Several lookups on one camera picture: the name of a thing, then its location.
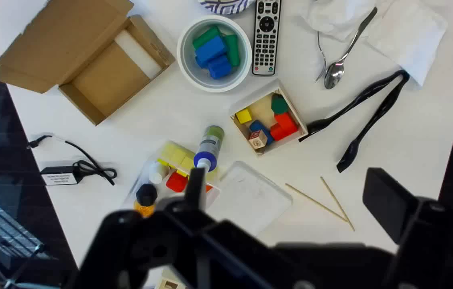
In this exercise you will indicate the wooden chopstick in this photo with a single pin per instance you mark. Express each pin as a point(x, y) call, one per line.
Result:
point(315, 200)
point(337, 202)

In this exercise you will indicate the yellow sponge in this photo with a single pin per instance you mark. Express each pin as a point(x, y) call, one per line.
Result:
point(175, 156)

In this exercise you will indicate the clear plastic bag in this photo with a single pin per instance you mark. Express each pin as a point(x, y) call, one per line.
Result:
point(146, 173)

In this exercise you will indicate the white paper napkin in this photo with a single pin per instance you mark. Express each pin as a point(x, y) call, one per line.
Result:
point(413, 32)

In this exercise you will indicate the green wooden block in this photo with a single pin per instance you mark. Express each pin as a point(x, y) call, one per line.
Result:
point(233, 50)
point(205, 35)

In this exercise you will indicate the dark green block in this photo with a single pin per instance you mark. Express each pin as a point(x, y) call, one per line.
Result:
point(278, 103)

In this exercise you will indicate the small red toy block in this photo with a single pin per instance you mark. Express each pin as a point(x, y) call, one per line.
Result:
point(177, 181)

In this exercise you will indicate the gray slatted metal object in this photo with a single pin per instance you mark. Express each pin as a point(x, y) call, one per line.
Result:
point(1, 225)

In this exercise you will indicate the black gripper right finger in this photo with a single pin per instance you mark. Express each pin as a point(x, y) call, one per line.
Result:
point(435, 241)

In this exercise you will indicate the white round bowl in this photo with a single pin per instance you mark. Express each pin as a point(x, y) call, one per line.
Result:
point(194, 74)

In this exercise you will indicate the metal spoon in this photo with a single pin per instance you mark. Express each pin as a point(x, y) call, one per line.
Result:
point(334, 72)

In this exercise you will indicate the printed wooden cube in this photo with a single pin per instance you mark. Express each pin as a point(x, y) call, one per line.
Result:
point(258, 139)

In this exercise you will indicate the brown cardboard box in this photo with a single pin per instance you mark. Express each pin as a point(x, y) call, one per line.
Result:
point(54, 42)

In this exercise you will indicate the wooden tray box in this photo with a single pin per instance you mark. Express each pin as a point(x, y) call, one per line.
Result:
point(263, 109)

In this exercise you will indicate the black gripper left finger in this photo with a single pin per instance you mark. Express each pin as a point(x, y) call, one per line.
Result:
point(172, 245)

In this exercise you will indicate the gray remote control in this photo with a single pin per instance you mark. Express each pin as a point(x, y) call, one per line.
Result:
point(266, 37)

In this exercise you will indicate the yellow cube block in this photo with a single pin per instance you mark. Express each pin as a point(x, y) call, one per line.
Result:
point(244, 115)

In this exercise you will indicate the black plastic tongs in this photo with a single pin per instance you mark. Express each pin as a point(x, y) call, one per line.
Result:
point(364, 96)

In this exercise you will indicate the orange bottle black cap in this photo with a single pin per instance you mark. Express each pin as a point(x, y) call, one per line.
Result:
point(146, 196)

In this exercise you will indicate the blue wooden block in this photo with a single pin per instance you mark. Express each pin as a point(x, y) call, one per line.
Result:
point(210, 50)
point(218, 67)

